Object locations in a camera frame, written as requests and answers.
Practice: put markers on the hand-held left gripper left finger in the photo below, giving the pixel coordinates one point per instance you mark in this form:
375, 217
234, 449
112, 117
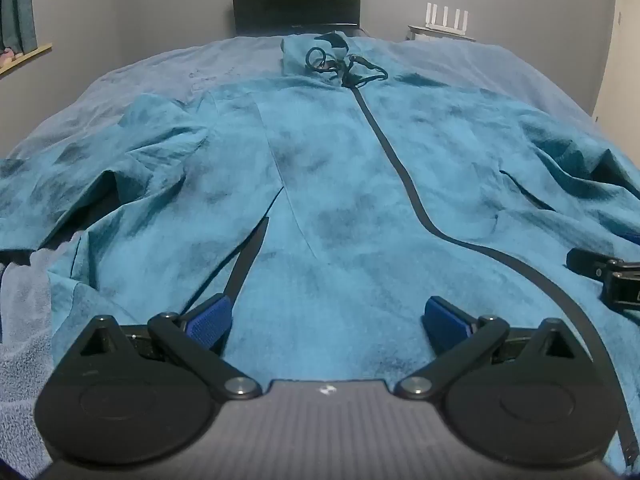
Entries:
209, 321

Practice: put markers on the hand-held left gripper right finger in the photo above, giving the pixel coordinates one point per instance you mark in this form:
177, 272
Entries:
445, 321

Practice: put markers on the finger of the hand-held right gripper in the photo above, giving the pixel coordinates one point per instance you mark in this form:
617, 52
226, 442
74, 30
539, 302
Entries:
632, 238
587, 262

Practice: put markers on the teal zip jacket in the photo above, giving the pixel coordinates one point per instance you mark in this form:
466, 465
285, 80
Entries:
340, 170

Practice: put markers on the light blue fleece blanket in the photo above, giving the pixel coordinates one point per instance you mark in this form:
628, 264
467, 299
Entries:
150, 75

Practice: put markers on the white side shelf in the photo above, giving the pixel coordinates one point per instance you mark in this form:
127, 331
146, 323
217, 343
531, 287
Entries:
440, 34

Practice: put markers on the white router with antennas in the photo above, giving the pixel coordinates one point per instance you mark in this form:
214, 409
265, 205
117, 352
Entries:
447, 17

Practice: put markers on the wooden window sill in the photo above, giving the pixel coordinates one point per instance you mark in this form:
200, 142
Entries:
25, 57

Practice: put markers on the pink object on sill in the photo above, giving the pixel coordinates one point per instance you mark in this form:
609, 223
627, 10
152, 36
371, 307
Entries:
6, 56

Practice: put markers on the teal curtain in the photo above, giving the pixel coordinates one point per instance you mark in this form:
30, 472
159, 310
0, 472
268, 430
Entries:
17, 5

